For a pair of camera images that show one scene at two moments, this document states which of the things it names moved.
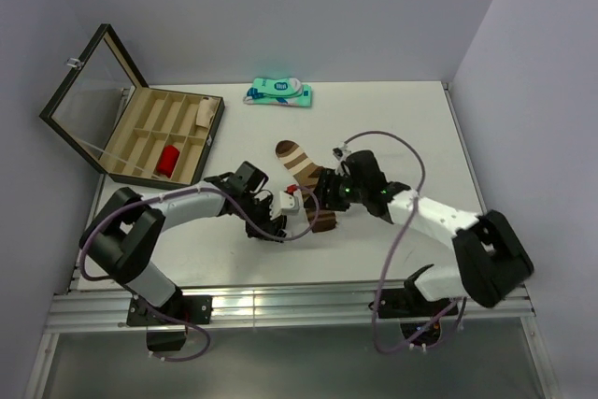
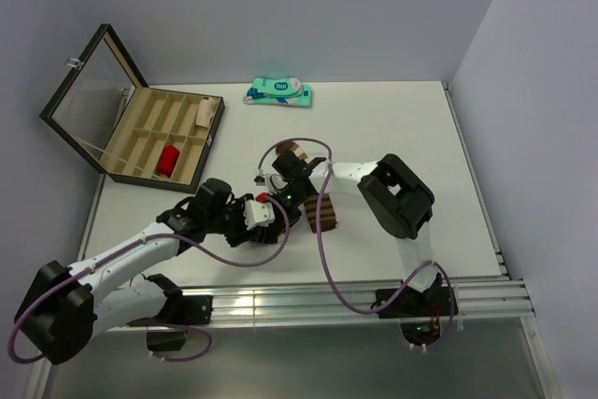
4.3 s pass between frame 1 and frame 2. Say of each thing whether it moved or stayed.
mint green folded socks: stayed
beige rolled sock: stayed
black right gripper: moved
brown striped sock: stayed
